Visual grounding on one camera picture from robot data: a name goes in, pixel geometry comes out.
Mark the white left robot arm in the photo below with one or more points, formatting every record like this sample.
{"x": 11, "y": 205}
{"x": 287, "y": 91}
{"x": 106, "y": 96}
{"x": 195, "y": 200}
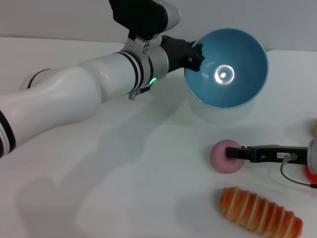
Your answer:
{"x": 74, "y": 91}

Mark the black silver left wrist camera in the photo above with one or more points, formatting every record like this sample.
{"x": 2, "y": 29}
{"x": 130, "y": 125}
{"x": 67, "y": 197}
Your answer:
{"x": 143, "y": 15}

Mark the orange striped toy bread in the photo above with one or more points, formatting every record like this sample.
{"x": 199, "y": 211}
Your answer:
{"x": 260, "y": 213}

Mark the red round toy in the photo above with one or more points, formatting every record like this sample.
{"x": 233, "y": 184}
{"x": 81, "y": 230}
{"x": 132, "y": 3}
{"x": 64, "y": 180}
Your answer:
{"x": 311, "y": 174}

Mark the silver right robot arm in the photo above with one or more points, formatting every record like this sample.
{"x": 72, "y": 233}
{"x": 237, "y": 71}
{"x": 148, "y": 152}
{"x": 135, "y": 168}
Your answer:
{"x": 313, "y": 153}

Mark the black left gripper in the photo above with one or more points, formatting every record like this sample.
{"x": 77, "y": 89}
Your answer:
{"x": 178, "y": 54}

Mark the blue bowl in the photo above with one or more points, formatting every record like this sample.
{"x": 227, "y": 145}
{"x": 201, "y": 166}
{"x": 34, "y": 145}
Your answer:
{"x": 227, "y": 74}

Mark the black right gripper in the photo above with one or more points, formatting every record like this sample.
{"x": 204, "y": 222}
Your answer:
{"x": 267, "y": 155}

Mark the beige round toy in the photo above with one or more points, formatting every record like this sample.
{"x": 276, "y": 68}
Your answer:
{"x": 315, "y": 129}

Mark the pink toy peach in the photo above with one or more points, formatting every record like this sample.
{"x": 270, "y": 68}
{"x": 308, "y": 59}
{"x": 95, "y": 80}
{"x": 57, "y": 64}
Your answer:
{"x": 219, "y": 158}

